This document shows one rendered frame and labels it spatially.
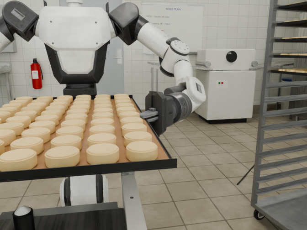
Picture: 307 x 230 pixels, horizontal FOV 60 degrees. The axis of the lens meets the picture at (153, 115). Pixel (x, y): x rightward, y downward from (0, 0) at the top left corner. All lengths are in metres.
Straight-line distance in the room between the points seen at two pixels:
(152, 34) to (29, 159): 0.81
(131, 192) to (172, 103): 0.31
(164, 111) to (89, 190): 0.58
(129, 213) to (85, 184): 0.70
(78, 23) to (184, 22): 4.05
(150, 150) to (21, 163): 0.18
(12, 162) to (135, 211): 0.21
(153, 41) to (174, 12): 3.94
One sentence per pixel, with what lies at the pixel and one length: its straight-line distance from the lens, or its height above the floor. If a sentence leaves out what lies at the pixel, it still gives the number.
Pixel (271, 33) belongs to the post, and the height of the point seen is 1.26.
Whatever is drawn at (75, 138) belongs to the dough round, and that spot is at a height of 1.02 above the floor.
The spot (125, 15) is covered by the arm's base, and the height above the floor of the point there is 1.31.
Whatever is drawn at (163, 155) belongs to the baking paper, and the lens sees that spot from 0.44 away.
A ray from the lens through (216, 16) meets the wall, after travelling 5.30.
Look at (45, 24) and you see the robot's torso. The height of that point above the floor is 1.26.
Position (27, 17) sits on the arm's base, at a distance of 1.19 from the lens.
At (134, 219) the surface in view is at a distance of 0.47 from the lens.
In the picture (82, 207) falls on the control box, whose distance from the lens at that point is 0.62.
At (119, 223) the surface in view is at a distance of 0.56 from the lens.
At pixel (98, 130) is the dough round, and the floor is 1.02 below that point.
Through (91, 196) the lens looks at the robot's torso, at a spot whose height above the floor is 0.58.
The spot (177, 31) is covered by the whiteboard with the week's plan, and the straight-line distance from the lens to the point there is 5.01.
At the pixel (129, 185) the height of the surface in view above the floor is 0.90.
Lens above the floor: 1.17
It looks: 14 degrees down
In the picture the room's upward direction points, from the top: straight up
